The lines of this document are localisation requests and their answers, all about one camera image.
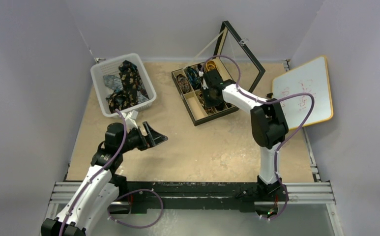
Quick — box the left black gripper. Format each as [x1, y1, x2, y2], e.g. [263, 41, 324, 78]
[118, 121, 167, 154]

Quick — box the black tie organizer box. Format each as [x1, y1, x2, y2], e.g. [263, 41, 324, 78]
[171, 21, 265, 126]

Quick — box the white plastic basket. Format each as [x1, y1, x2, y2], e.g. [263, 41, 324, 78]
[90, 53, 157, 117]

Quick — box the paisley orange green tie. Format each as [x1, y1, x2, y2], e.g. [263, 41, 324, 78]
[196, 90, 216, 116]

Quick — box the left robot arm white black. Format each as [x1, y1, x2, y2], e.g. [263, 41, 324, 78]
[40, 121, 168, 236]

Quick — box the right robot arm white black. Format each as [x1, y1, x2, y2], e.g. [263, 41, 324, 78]
[199, 69, 288, 200]

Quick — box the rolled dark red tie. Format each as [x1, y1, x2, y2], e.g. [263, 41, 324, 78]
[215, 102, 229, 112]

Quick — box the rolled blue tie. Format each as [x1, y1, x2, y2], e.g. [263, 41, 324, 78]
[185, 66, 202, 90]

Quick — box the rolled yellow tie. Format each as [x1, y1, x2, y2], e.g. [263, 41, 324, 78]
[204, 60, 217, 72]

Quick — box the rolled brown patterned tie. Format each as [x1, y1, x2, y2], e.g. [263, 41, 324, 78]
[176, 74, 191, 94]

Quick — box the black floral tie in basket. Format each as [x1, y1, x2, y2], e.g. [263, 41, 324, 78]
[106, 60, 149, 113]

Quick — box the grey blue tie in basket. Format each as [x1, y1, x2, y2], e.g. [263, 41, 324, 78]
[103, 75, 123, 92]

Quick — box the yellow framed whiteboard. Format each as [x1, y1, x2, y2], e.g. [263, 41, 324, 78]
[271, 56, 334, 131]

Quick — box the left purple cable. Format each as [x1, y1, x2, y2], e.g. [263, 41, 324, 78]
[58, 109, 127, 236]

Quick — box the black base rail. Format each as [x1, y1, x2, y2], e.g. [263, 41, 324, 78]
[115, 181, 289, 215]

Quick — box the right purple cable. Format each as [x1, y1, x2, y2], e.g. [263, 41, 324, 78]
[200, 55, 316, 183]

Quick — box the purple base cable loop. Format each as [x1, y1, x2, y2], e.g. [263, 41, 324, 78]
[107, 187, 163, 229]

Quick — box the aluminium frame rail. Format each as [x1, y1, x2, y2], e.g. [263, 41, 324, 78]
[50, 181, 337, 209]

